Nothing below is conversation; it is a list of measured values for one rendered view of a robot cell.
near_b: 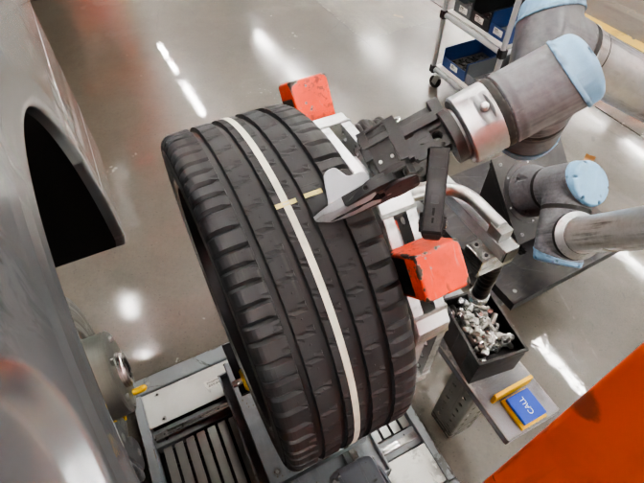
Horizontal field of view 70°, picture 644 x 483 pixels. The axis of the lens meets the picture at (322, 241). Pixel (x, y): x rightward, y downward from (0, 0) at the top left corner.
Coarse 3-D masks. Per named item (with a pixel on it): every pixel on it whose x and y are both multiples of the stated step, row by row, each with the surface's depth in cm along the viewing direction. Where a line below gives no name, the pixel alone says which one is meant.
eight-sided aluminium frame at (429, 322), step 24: (336, 120) 83; (336, 144) 79; (360, 168) 75; (408, 192) 72; (384, 216) 70; (408, 216) 72; (408, 240) 74; (408, 312) 74; (432, 312) 74; (432, 336) 76; (432, 360) 86
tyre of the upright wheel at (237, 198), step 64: (192, 128) 82; (256, 128) 74; (192, 192) 64; (256, 192) 64; (320, 192) 65; (256, 256) 61; (320, 256) 62; (384, 256) 65; (256, 320) 59; (320, 320) 62; (384, 320) 65; (320, 384) 63; (384, 384) 69; (320, 448) 73
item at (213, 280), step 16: (176, 192) 94; (192, 224) 104; (192, 240) 108; (208, 256) 111; (208, 272) 112; (224, 304) 113; (224, 320) 112; (240, 336) 111; (240, 352) 109; (256, 384) 102; (256, 400) 99
